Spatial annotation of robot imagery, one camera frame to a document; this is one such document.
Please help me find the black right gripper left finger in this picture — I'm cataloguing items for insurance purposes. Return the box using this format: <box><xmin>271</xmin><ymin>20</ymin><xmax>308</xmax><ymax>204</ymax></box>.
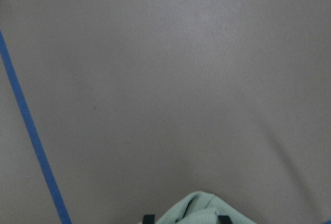
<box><xmin>142</xmin><ymin>214</ymin><xmax>155</xmax><ymax>224</ymax></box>

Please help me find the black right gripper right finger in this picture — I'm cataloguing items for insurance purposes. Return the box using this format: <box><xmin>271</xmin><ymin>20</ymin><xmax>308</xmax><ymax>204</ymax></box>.
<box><xmin>218</xmin><ymin>215</ymin><xmax>230</xmax><ymax>224</ymax></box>

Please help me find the green long-sleeve shirt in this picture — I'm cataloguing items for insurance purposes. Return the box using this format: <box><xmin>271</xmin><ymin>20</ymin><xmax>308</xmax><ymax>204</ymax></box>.
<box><xmin>155</xmin><ymin>191</ymin><xmax>254</xmax><ymax>224</ymax></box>

